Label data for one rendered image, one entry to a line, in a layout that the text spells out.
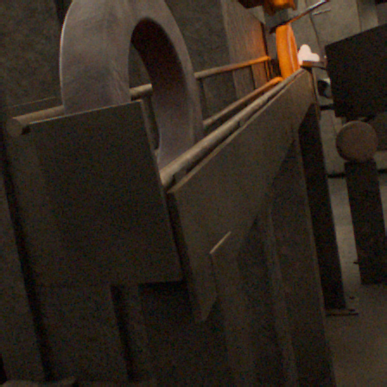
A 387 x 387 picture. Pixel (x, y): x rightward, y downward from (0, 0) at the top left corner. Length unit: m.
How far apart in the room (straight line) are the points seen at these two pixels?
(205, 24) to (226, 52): 0.07
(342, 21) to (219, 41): 3.21
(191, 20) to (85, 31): 0.71
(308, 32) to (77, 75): 3.94
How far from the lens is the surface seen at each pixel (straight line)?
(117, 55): 0.31
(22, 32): 1.19
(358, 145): 1.67
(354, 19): 4.15
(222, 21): 1.00
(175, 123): 0.43
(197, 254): 0.31
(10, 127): 0.33
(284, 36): 1.39
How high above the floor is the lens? 0.62
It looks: 5 degrees down
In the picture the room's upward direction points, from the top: 10 degrees counter-clockwise
